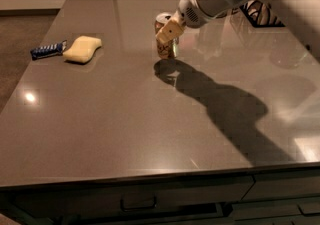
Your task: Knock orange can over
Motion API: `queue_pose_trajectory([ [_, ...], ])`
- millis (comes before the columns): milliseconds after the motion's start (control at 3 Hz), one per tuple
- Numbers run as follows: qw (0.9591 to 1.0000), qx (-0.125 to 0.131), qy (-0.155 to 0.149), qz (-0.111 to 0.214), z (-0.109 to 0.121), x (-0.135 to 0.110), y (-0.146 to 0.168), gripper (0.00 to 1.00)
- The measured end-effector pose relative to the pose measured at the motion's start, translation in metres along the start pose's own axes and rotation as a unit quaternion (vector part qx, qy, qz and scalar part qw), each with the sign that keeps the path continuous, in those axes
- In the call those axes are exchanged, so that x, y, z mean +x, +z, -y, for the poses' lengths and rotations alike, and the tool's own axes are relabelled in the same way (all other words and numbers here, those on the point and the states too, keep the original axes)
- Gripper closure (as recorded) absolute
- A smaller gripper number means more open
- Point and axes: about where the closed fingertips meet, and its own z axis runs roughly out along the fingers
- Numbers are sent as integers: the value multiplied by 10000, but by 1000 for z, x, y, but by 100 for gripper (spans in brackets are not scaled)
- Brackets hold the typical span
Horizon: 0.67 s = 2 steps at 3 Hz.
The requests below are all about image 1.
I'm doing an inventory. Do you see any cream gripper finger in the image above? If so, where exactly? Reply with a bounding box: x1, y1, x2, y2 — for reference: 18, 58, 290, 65
156, 11, 186, 44

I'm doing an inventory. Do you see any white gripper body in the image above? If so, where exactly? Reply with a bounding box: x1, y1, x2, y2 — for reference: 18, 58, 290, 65
177, 0, 247, 28

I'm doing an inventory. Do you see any orange soda can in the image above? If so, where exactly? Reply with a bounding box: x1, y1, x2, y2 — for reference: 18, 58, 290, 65
154, 12, 179, 59

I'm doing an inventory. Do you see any yellow sponge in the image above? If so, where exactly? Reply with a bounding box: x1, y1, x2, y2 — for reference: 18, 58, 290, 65
63, 36, 102, 64

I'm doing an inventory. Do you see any blue striped snack bar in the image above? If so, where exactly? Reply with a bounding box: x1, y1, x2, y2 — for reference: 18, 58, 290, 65
30, 40, 67, 60

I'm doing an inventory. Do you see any black wire basket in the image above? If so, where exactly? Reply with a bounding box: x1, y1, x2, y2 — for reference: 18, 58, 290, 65
240, 0, 284, 28

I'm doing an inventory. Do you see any drawer handle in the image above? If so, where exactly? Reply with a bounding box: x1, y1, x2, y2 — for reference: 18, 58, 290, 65
120, 194, 157, 212

